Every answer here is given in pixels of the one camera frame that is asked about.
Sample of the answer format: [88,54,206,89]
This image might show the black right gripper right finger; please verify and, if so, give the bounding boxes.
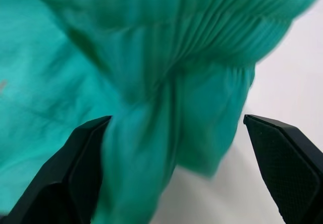
[243,114,323,224]

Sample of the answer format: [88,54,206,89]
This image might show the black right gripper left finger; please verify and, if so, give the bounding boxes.
[0,115,113,224]

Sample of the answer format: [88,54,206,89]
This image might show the green elastic-waist shorts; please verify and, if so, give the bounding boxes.
[0,0,319,224]

